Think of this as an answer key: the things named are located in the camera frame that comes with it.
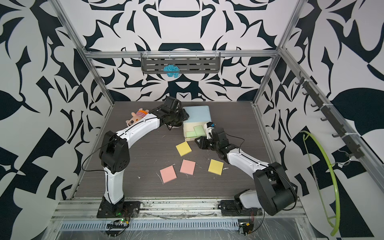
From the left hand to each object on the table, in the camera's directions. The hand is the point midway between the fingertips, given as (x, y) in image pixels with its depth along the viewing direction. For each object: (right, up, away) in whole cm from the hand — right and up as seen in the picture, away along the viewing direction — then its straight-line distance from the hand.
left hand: (187, 114), depth 91 cm
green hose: (+52, -26, -40) cm, 71 cm away
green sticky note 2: (+1, -12, -2) cm, 12 cm away
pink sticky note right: (0, -31, -4) cm, 31 cm away
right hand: (+6, -13, -4) cm, 15 cm away
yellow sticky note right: (+17, -31, -4) cm, 35 cm away
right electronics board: (+28, -53, -20) cm, 64 cm away
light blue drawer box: (+7, -1, +2) cm, 7 cm away
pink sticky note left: (-11, -34, -6) cm, 36 cm away
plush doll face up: (-33, 0, +13) cm, 36 cm away
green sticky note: (+7, -10, 0) cm, 12 cm away
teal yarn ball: (-10, +28, -1) cm, 29 cm away
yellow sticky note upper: (-3, -22, +4) cm, 22 cm away
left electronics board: (-31, -53, -19) cm, 64 cm away
